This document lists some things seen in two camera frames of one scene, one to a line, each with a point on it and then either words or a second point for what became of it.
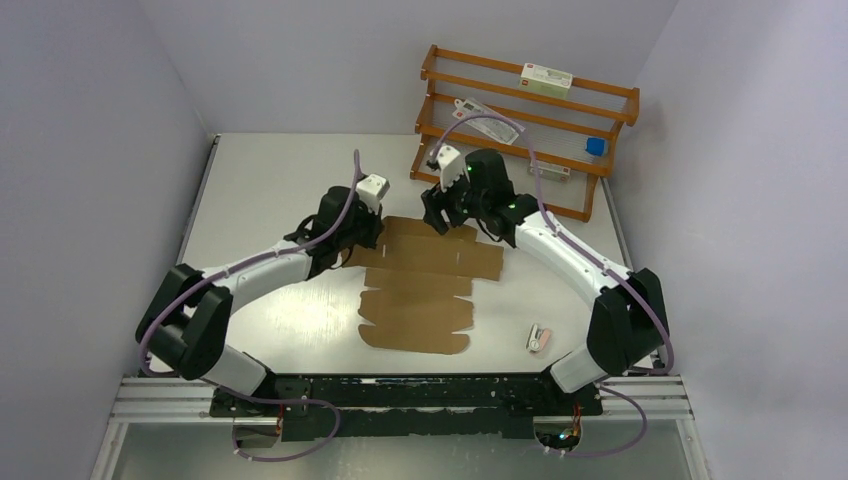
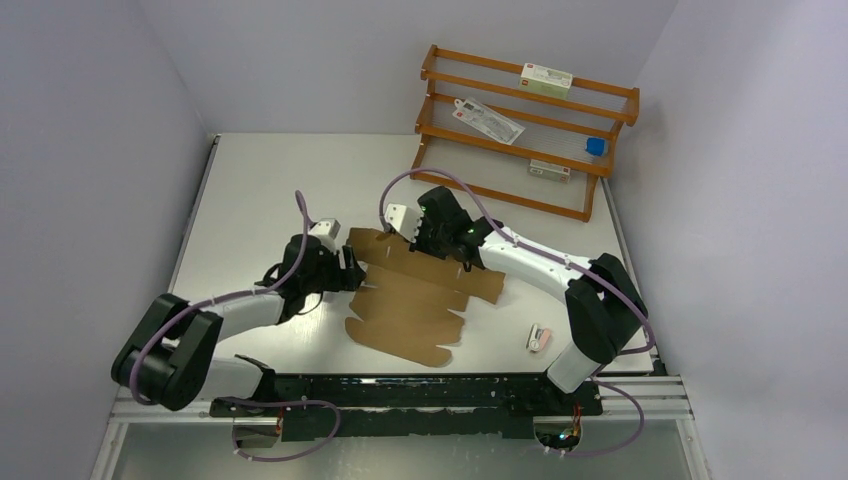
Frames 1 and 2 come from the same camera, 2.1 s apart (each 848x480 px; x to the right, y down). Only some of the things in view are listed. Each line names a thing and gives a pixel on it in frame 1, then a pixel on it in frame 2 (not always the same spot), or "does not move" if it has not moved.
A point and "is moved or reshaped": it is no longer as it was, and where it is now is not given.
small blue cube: [597, 146] does not move
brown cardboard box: [419, 275] is moved or reshaped
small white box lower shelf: [553, 171] does not move
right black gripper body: [460, 202] → [431, 241]
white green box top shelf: [545, 80] does not move
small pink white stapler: [538, 339] does not move
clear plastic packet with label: [493, 127] does not move
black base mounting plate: [407, 407] does not move
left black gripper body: [364, 229] → [327, 275]
